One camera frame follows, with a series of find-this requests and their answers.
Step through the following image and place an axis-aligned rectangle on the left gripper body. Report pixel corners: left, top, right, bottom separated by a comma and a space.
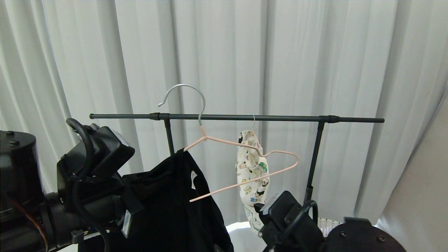
38, 178, 144, 246

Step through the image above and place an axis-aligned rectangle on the black garment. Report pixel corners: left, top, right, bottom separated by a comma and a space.
78, 149, 234, 252

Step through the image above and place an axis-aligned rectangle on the cream printed garment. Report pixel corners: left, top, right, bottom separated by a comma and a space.
236, 130, 271, 234

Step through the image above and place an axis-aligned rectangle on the black clothes rack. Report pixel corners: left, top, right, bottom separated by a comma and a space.
89, 113, 385, 205

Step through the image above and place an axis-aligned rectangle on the white laundry basket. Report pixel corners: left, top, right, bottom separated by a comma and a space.
317, 217, 345, 238

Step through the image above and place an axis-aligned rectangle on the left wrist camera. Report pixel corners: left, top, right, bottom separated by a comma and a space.
57, 123, 135, 196

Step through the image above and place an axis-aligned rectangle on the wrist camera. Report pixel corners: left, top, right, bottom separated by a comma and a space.
254, 191, 324, 252
57, 123, 135, 196

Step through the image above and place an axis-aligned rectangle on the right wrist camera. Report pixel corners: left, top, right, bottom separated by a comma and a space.
254, 191, 324, 252

